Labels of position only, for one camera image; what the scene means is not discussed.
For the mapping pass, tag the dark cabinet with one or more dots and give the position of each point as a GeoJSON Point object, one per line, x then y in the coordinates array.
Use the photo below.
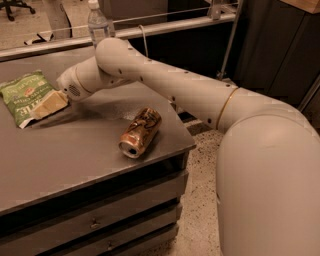
{"type": "Point", "coordinates": [278, 50]}

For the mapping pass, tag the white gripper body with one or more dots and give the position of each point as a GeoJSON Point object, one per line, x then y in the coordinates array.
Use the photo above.
{"type": "Point", "coordinates": [69, 84]}

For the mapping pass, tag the grey drawer cabinet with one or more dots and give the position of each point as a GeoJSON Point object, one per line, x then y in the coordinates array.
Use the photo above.
{"type": "Point", "coordinates": [52, 210]}

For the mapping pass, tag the green jalapeno chip bag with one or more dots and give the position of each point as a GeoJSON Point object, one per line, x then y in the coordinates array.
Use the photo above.
{"type": "Point", "coordinates": [22, 94]}

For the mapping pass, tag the clear blue plastic water bottle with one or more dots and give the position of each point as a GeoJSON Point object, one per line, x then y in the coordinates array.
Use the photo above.
{"type": "Point", "coordinates": [97, 23]}

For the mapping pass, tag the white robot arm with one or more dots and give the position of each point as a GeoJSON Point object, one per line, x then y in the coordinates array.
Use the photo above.
{"type": "Point", "coordinates": [268, 163]}

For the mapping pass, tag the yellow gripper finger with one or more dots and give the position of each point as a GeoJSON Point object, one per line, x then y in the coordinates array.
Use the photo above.
{"type": "Point", "coordinates": [51, 103]}

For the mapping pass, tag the crushed orange soda can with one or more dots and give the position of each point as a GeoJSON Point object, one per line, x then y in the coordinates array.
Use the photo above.
{"type": "Point", "coordinates": [139, 134]}

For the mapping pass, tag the grey metal rail frame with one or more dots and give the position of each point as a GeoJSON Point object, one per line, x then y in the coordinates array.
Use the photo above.
{"type": "Point", "coordinates": [218, 13]}

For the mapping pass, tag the black office chair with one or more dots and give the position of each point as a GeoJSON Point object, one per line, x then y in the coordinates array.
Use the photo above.
{"type": "Point", "coordinates": [8, 4]}

